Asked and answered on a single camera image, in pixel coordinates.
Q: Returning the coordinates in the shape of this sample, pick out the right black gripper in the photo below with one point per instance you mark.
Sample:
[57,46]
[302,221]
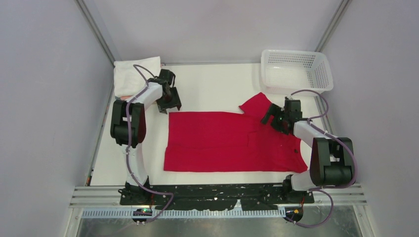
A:
[274,113]

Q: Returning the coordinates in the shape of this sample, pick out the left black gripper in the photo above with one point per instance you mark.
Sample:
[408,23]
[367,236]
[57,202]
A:
[171,99]

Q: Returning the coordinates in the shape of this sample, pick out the red t shirt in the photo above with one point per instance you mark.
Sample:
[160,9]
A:
[230,142]

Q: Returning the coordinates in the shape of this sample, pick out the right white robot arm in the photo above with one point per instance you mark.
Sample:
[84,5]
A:
[332,163]

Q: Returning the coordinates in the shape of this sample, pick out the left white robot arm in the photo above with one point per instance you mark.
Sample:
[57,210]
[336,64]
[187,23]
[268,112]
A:
[128,128]

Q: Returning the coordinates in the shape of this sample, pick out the white plastic basket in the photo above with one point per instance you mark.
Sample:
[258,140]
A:
[287,71]

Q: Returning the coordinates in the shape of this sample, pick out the pink folded t shirt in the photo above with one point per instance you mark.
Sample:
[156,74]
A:
[124,97]

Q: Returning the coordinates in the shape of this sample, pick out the white folded t shirt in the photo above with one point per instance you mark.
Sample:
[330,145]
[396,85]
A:
[152,63]

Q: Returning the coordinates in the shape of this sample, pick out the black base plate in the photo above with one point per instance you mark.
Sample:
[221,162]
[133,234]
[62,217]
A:
[259,196]

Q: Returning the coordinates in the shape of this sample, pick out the aluminium front rail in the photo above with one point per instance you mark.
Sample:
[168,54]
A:
[105,200]

